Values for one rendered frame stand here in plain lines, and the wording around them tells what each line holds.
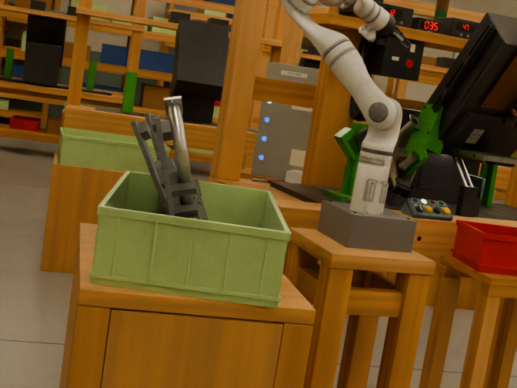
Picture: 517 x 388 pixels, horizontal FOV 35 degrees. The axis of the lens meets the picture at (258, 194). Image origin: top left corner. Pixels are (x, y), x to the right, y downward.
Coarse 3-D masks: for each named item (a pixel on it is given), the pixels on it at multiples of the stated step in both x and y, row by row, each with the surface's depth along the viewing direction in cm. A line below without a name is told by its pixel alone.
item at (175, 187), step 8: (176, 176) 187; (176, 184) 186; (184, 184) 186; (192, 184) 186; (176, 192) 186; (184, 192) 186; (192, 192) 187; (176, 200) 195; (176, 208) 194; (184, 208) 194; (192, 208) 194; (184, 216) 196; (192, 216) 197
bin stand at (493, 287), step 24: (456, 264) 260; (456, 288) 266; (504, 288) 247; (480, 312) 249; (504, 312) 280; (432, 336) 269; (480, 336) 248; (504, 336) 279; (432, 360) 268; (480, 360) 250; (504, 360) 280; (432, 384) 270; (480, 384) 252; (504, 384) 282
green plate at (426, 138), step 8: (424, 104) 304; (432, 104) 300; (424, 112) 302; (432, 112) 298; (440, 112) 294; (424, 120) 301; (432, 120) 296; (440, 120) 296; (424, 128) 299; (432, 128) 294; (416, 136) 301; (424, 136) 297; (432, 136) 297; (408, 144) 304; (416, 144) 300; (424, 144) 295; (432, 144) 297; (440, 144) 298; (408, 152) 302; (416, 152) 298; (432, 152) 302; (440, 152) 299
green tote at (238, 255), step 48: (144, 192) 236; (240, 192) 237; (96, 240) 177; (144, 240) 177; (192, 240) 177; (240, 240) 178; (288, 240) 178; (144, 288) 178; (192, 288) 179; (240, 288) 180
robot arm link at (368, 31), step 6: (384, 12) 273; (378, 18) 272; (384, 18) 273; (372, 24) 274; (378, 24) 273; (384, 24) 274; (360, 30) 280; (366, 30) 277; (372, 30) 275; (378, 30) 276; (366, 36) 276; (372, 36) 274
